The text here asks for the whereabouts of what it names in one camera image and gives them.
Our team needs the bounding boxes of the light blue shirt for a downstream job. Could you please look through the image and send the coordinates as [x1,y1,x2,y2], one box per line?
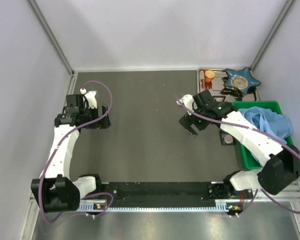
[239,106,293,144]

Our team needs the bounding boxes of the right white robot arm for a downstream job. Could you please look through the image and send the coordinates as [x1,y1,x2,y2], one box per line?
[176,90,300,196]

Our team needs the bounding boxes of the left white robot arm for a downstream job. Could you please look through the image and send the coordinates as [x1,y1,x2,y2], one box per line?
[30,88,111,213]

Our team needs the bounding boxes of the metal tray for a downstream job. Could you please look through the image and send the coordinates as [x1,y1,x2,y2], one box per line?
[196,68,259,102]

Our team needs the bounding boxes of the orange cup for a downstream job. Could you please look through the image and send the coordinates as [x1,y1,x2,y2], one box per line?
[204,70,216,83]

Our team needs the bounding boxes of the blue star-shaped dish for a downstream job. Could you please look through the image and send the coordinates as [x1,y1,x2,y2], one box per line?
[223,67,261,95]

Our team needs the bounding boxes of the green plastic bin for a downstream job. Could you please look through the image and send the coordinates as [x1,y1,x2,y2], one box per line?
[231,100,300,171]

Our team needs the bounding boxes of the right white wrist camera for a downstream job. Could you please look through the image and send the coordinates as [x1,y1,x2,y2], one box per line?
[176,94,198,112]

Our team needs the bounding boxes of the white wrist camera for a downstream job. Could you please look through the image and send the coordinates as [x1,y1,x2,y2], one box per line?
[176,94,198,112]
[80,88,98,109]

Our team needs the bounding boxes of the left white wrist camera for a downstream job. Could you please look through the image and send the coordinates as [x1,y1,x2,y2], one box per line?
[80,88,98,109]

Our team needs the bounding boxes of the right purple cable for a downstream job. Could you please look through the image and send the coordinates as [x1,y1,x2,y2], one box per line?
[174,94,300,218]

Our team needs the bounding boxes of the purple cable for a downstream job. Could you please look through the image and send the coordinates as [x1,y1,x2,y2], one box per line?
[38,80,114,224]
[174,94,300,218]

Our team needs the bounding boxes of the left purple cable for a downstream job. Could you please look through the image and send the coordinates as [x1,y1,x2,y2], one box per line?
[38,80,114,224]

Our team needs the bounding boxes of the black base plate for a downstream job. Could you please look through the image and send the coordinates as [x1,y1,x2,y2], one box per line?
[93,182,253,208]

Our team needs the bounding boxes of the aluminium front rail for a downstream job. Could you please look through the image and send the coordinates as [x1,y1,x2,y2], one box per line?
[29,181,300,213]

